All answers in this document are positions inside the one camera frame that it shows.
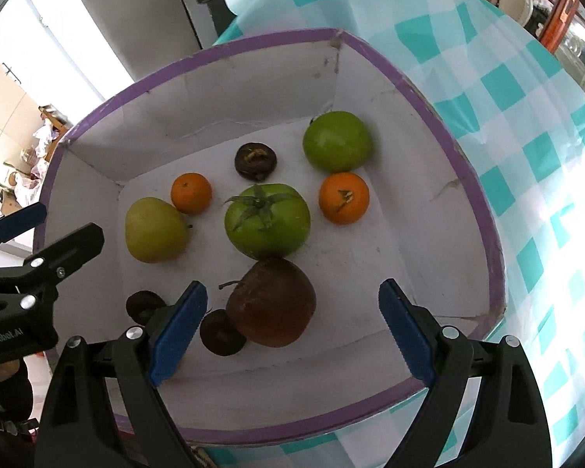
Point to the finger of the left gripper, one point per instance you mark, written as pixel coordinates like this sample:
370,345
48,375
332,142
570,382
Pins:
64,257
23,220

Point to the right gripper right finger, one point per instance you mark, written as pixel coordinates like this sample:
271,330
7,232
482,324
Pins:
404,321

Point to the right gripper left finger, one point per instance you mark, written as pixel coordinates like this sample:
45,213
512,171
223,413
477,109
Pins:
172,329

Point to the dark wrinkled fruit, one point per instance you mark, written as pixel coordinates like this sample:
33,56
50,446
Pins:
218,334

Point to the dark round fruit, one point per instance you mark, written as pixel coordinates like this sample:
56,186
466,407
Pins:
142,305

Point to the large dark brown fruit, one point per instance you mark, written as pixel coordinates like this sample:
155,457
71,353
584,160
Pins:
272,304

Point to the yellow green pear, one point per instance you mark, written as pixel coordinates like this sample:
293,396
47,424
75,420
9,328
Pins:
155,231

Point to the small orange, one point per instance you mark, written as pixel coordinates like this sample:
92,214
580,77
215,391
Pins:
191,193

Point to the green tomato with stem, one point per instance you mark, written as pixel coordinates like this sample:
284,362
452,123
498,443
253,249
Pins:
267,220

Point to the large orange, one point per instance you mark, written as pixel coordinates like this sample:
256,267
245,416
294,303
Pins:
344,198

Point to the dark passion fruit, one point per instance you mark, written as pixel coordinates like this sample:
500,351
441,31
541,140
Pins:
255,162

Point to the smooth green tomato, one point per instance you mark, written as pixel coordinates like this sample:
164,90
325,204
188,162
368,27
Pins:
337,141

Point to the purple cardboard box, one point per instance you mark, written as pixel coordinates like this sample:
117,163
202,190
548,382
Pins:
291,174

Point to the teal white checkered tablecloth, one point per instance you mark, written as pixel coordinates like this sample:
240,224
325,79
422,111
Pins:
520,120

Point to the dark grey refrigerator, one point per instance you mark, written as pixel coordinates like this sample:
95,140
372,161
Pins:
146,35

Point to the red wooden door frame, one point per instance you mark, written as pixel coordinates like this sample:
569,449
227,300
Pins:
558,23

